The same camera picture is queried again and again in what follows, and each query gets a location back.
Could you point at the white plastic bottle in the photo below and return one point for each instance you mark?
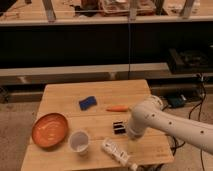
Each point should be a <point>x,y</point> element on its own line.
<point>118,154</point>

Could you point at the black equipment box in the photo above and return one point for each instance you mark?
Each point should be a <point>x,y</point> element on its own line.
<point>189,62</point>

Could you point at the black power adapter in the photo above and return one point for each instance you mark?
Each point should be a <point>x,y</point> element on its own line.
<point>175,101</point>

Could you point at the wooden table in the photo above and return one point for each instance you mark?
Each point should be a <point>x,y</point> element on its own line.
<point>96,121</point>

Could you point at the orange carrot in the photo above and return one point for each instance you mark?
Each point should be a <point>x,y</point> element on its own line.
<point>117,109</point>

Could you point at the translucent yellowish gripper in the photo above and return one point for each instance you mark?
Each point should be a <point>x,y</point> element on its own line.
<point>133,147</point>

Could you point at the blue sponge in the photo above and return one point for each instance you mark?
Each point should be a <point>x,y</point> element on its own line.
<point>87,103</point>

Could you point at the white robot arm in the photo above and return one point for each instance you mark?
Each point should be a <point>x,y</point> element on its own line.
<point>149,113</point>

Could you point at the cluttered tray on shelf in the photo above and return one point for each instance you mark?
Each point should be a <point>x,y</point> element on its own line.
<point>122,7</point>

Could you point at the black striped block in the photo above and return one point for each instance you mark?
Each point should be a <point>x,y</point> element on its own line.
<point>119,127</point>

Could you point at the clear plastic cup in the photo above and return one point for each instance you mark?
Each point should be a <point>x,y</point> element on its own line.
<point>78,142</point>

